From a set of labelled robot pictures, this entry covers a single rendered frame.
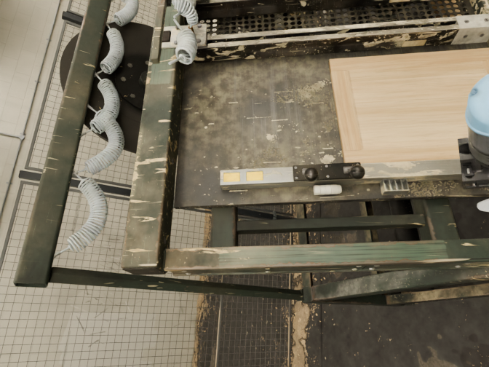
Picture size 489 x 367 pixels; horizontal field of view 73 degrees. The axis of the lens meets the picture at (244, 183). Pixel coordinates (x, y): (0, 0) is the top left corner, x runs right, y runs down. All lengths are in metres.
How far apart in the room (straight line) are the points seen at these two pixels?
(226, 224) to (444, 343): 1.75
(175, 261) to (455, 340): 1.85
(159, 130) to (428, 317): 2.02
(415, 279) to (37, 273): 1.42
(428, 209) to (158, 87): 0.93
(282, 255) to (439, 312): 1.67
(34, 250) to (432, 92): 1.44
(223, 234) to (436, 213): 0.64
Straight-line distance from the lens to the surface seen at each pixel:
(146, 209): 0.97
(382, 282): 1.68
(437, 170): 1.12
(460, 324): 2.41
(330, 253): 0.93
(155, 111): 1.12
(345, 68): 1.29
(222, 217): 1.05
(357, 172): 0.90
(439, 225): 1.13
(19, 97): 5.98
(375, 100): 1.22
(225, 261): 0.92
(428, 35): 1.42
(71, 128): 1.54
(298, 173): 1.00
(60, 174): 1.45
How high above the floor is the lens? 2.07
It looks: 26 degrees down
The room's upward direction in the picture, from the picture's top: 78 degrees counter-clockwise
